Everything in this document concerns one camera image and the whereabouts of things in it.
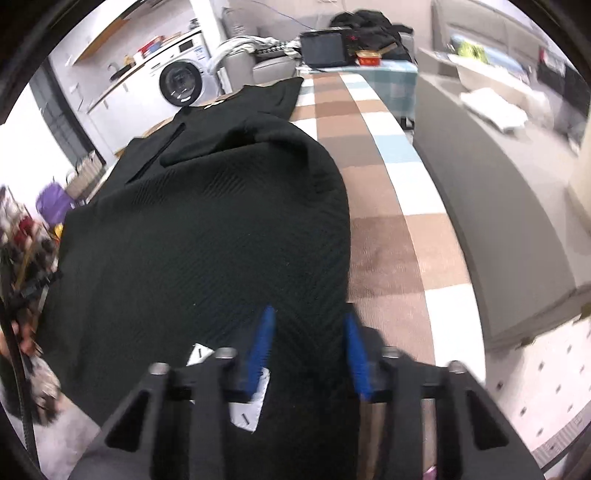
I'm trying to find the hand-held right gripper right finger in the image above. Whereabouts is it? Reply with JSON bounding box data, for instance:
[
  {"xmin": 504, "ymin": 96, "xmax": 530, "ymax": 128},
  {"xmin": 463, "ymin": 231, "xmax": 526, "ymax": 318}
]
[{"xmin": 344, "ymin": 314, "xmax": 546, "ymax": 480}]

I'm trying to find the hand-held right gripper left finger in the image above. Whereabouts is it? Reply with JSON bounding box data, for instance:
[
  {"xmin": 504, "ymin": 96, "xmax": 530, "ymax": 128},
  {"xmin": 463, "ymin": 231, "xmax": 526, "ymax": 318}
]
[{"xmin": 69, "ymin": 305, "xmax": 278, "ymax": 480}]

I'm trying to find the black knit sweater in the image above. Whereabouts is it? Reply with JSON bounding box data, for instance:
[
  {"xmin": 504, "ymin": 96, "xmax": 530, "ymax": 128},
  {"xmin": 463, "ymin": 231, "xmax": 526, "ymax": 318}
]
[{"xmin": 37, "ymin": 76, "xmax": 363, "ymax": 480}]

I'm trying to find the pile of black clothes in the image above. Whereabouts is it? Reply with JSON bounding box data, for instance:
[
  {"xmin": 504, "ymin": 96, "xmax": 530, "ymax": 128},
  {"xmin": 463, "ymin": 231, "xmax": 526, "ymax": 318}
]
[{"xmin": 330, "ymin": 9, "xmax": 414, "ymax": 63}]

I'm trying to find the person's left hand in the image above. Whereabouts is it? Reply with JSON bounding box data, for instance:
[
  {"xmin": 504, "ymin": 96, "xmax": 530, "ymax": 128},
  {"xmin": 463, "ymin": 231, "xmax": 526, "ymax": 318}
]
[{"xmin": 0, "ymin": 318, "xmax": 44, "ymax": 358}]

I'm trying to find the purple bag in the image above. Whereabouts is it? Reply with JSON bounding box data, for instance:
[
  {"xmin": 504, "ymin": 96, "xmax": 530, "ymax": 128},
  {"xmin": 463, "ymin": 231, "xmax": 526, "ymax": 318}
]
[{"xmin": 36, "ymin": 182, "xmax": 75, "ymax": 227}]

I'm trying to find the checked blanket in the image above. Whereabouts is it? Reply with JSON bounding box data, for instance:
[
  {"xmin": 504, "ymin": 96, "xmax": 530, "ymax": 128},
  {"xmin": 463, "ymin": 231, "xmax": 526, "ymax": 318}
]
[{"xmin": 92, "ymin": 62, "xmax": 488, "ymax": 467}]

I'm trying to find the grey bench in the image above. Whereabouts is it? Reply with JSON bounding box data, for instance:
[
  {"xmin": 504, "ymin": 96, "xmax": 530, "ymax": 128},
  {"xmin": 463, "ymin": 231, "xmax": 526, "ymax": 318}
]
[{"xmin": 413, "ymin": 74, "xmax": 591, "ymax": 352}]

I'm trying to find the white washing machine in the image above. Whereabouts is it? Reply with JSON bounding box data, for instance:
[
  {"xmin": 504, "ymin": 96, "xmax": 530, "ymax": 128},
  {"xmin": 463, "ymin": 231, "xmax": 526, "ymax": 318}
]
[{"xmin": 148, "ymin": 28, "xmax": 220, "ymax": 109}]

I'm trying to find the grey sofa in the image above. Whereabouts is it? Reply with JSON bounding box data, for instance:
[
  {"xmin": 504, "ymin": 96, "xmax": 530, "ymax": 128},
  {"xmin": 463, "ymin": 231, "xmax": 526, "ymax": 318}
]
[{"xmin": 252, "ymin": 14, "xmax": 416, "ymax": 84}]

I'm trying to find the white rectangular tray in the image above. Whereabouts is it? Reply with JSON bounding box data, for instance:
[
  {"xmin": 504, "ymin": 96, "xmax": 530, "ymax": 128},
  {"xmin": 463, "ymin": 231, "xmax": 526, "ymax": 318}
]
[{"xmin": 459, "ymin": 88, "xmax": 529, "ymax": 132}]

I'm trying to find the white jacket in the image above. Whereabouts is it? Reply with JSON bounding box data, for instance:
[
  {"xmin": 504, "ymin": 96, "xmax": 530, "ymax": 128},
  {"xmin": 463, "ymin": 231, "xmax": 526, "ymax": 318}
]
[{"xmin": 210, "ymin": 34, "xmax": 259, "ymax": 75}]

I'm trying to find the houndstooth cloth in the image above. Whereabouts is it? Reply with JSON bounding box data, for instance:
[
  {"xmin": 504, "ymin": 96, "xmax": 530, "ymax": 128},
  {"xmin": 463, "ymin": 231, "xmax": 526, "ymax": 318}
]
[{"xmin": 256, "ymin": 37, "xmax": 301, "ymax": 58}]

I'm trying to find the black monitor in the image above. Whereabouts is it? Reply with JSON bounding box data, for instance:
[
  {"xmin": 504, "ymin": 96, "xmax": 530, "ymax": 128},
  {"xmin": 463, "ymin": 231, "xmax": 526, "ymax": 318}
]
[{"xmin": 300, "ymin": 28, "xmax": 352, "ymax": 69}]

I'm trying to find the green plush toy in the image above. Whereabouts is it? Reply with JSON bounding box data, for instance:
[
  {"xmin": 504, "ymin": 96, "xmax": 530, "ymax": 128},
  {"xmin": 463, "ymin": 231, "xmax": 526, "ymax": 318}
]
[{"xmin": 455, "ymin": 39, "xmax": 490, "ymax": 61}]

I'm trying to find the light blue pillow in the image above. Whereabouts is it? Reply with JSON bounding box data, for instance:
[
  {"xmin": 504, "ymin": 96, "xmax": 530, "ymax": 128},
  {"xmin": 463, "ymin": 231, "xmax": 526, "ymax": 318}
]
[{"xmin": 485, "ymin": 48, "xmax": 532, "ymax": 72}]

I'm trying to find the grey padded headboard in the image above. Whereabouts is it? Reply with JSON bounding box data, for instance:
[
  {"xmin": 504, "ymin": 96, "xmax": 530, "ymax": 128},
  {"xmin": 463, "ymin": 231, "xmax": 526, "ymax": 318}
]
[{"xmin": 431, "ymin": 0, "xmax": 555, "ymax": 70}]

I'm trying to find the black cable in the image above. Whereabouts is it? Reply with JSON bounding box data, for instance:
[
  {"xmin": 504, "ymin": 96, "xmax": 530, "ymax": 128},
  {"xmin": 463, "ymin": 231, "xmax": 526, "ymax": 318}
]
[{"xmin": 0, "ymin": 300, "xmax": 42, "ymax": 467}]

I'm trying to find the wooden wall shelf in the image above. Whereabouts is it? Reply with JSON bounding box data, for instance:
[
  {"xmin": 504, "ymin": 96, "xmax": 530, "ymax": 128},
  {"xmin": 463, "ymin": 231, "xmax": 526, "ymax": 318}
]
[{"xmin": 74, "ymin": 4, "xmax": 183, "ymax": 63}]

